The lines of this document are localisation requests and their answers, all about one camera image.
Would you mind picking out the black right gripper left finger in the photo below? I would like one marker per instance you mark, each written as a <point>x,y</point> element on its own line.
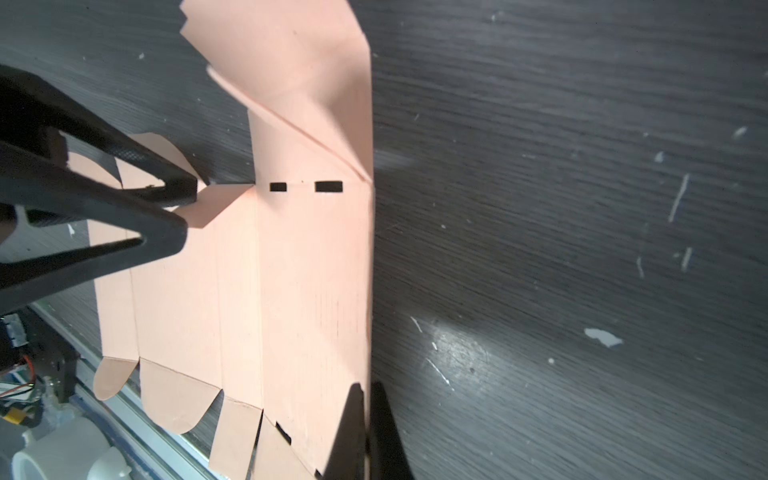
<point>348,453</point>

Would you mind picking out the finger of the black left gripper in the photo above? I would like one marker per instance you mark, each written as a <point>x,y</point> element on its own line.
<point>31,181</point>
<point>31,108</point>

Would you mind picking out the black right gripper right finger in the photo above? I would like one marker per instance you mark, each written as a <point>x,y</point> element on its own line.
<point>388,460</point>

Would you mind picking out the peach cardboard box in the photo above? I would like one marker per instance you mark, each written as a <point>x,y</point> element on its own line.
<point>268,306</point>

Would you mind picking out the white round alarm clock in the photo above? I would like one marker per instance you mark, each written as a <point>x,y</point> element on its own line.
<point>76,450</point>

